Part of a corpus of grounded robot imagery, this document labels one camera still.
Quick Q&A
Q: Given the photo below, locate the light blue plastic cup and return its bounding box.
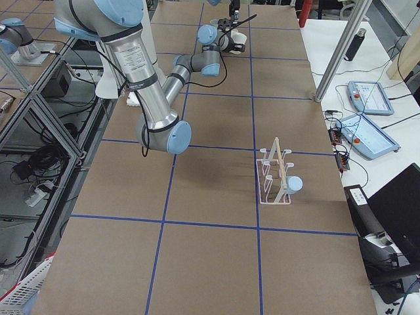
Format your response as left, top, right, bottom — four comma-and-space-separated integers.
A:
285, 176, 303, 195

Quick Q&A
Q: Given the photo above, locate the red cylinder object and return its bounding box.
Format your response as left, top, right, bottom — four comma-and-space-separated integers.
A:
298, 0, 313, 28

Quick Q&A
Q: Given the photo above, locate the grey plastic cup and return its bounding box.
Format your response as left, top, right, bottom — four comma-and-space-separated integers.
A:
210, 19, 219, 27

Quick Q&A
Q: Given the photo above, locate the cream white plastic cup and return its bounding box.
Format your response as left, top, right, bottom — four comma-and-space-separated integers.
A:
230, 31, 247, 44

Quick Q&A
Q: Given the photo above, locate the near blue teach pendant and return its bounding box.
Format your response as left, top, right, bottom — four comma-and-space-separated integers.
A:
335, 112, 400, 160

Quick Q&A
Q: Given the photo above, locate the small black relay board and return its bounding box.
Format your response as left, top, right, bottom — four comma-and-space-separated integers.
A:
328, 129, 342, 146

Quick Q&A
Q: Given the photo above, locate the aluminium frame post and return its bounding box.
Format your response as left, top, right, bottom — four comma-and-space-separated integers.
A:
314, 0, 372, 103

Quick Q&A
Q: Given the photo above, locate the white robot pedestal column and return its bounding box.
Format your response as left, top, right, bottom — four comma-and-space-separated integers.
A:
127, 91, 142, 107

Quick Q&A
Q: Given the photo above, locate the black water bottle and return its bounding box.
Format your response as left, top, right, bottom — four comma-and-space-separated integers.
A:
344, 28, 366, 61

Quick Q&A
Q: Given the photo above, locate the white wire cup rack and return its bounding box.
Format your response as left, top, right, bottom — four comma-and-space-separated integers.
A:
255, 137, 294, 205

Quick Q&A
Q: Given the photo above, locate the blue teach pendant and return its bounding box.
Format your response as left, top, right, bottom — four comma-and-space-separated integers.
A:
348, 81, 394, 116
335, 112, 400, 160

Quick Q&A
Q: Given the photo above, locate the black laptop computer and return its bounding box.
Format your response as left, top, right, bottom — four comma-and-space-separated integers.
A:
368, 163, 419, 262

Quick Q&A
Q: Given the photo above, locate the far blue teach pendant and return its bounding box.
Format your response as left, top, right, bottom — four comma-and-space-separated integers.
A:
348, 81, 394, 116

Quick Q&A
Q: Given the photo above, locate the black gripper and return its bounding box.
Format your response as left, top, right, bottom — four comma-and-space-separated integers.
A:
226, 42, 245, 54

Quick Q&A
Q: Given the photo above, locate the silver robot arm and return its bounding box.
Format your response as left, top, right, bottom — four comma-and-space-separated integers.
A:
54, 1, 246, 155
207, 0, 241, 21

